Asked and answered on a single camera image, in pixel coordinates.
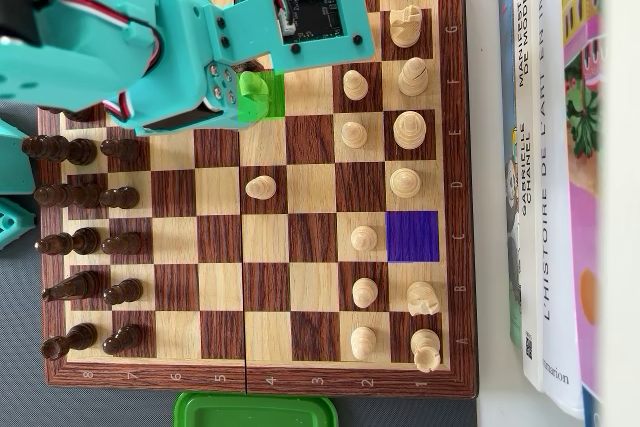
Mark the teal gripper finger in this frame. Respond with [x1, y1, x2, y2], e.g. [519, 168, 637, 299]
[206, 59, 265, 111]

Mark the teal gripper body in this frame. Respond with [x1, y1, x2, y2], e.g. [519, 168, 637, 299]
[107, 0, 242, 136]

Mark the white wooden bishop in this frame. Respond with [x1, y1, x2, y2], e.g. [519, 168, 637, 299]
[238, 70, 272, 121]
[397, 56, 430, 97]

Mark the white wooden pawn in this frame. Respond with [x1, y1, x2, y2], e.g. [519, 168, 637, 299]
[352, 276, 380, 310]
[350, 224, 379, 252]
[244, 175, 278, 201]
[342, 69, 369, 102]
[340, 120, 369, 147]
[349, 325, 378, 362]

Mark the wooden chessboard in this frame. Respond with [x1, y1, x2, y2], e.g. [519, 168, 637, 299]
[34, 0, 479, 401]

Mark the white wooden knight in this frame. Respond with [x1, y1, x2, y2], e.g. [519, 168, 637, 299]
[389, 4, 423, 49]
[406, 280, 442, 318]

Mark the dark wooden queen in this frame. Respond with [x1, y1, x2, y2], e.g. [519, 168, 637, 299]
[33, 183, 104, 209]

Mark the dark wooden bishop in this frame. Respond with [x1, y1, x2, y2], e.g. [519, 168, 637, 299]
[34, 226, 102, 257]

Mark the dark wooden knight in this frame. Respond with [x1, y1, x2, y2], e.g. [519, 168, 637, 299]
[41, 269, 103, 305]

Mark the dark wooden rook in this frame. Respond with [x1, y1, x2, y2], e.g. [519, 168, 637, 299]
[41, 321, 99, 362]

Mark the green plastic tray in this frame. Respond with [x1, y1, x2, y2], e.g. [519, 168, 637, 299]
[173, 390, 340, 427]

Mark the white wooden rook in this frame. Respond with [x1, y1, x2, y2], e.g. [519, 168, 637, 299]
[410, 328, 443, 375]

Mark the white Gabrielle Chanel book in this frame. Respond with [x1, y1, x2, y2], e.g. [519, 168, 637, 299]
[509, 0, 549, 393]

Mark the red white black servo cable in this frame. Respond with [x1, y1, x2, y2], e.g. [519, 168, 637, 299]
[27, 0, 167, 121]

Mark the teal camera mount with board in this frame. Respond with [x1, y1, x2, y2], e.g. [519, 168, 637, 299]
[203, 0, 377, 71]

